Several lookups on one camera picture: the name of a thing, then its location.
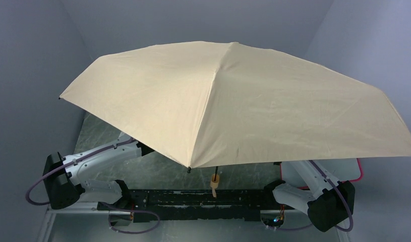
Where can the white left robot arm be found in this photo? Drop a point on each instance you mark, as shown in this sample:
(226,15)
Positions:
(74,177)

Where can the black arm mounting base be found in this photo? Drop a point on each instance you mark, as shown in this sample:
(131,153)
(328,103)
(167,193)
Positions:
(151,205)

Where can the beige folding umbrella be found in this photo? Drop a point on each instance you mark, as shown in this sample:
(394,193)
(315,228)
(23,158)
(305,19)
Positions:
(204,104)

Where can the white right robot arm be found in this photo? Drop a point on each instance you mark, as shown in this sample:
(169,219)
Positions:
(328,202)

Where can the aluminium frame rail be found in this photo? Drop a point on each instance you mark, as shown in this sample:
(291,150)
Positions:
(85,210)

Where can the pink-framed whiteboard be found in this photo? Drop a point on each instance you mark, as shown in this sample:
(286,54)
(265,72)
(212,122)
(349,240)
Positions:
(343,169)

